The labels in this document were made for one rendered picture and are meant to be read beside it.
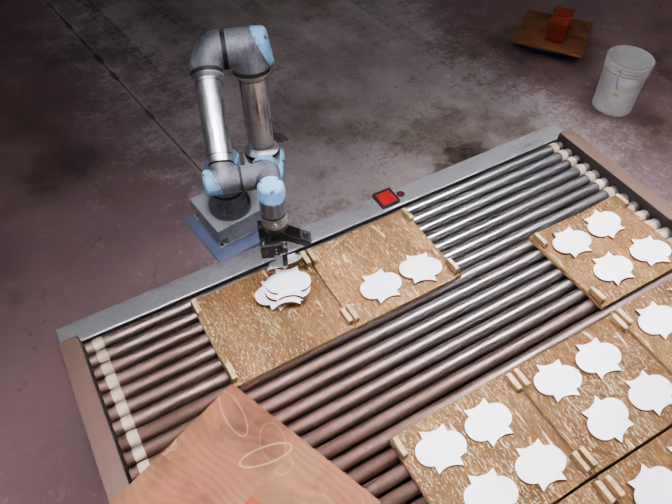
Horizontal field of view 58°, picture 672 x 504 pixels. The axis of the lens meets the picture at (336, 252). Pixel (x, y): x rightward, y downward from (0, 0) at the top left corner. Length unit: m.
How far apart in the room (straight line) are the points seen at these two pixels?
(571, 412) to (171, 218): 2.47
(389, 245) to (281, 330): 0.50
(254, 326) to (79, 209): 2.10
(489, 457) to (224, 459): 0.70
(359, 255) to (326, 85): 2.53
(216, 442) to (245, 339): 0.39
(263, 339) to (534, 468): 0.84
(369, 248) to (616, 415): 0.91
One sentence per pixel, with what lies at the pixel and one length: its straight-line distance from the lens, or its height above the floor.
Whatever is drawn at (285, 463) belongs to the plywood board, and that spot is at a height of 1.04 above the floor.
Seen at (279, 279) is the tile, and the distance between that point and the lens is 1.96.
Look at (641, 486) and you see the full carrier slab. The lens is 1.86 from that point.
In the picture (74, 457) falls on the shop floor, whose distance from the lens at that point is 2.95.
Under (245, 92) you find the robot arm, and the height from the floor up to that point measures 1.43.
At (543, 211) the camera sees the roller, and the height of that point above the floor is 0.92.
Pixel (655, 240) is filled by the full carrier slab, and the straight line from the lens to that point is 2.39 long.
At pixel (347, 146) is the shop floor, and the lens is 3.95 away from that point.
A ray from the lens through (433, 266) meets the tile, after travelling 2.07.
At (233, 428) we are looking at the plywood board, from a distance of 1.66.
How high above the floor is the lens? 2.54
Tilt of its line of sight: 50 degrees down
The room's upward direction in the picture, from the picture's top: straight up
